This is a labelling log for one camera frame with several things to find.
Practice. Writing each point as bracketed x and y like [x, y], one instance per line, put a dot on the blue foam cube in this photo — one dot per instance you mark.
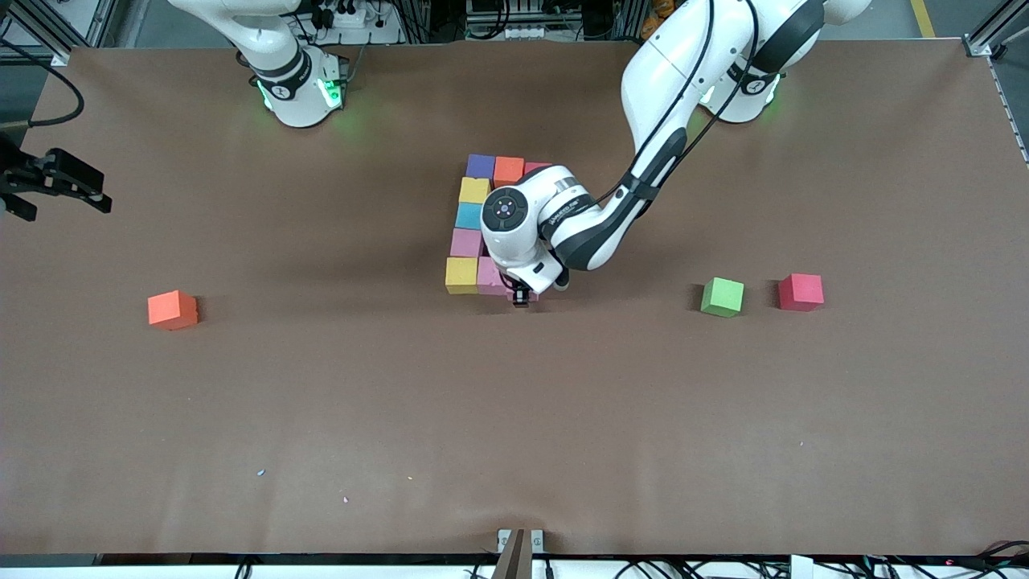
[469, 215]

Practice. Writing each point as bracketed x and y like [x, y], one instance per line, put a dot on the orange foam cube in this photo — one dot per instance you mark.
[173, 311]
[508, 170]

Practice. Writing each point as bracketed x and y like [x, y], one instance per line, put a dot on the pink foam cube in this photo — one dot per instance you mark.
[489, 278]
[466, 242]
[534, 296]

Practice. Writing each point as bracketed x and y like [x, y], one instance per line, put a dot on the aluminium frame strut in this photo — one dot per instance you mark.
[48, 36]
[979, 47]

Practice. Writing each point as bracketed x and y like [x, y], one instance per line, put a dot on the green foam cube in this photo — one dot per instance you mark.
[722, 297]

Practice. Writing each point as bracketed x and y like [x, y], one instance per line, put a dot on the metal clamp bracket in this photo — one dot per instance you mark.
[506, 540]

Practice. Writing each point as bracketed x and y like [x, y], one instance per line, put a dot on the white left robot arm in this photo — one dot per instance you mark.
[563, 225]

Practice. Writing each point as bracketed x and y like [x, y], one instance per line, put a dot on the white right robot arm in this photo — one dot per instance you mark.
[293, 100]

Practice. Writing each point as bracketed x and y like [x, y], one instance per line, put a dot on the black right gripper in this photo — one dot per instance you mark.
[32, 178]

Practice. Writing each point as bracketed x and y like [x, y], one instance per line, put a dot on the purple foam cube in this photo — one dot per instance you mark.
[481, 166]

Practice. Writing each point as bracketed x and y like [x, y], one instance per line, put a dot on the bag of orange items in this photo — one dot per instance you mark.
[653, 22]

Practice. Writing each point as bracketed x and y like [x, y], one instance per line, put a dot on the white power strip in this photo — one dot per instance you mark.
[354, 20]

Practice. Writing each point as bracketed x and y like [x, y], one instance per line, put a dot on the red foam cube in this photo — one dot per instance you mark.
[801, 292]
[534, 166]

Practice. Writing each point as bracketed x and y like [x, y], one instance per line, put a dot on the yellow foam cube with notch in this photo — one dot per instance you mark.
[474, 190]

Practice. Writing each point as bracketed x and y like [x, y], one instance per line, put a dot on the grey equipment rack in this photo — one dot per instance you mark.
[522, 30]

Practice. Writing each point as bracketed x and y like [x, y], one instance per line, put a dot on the white plug box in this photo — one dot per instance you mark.
[801, 569]

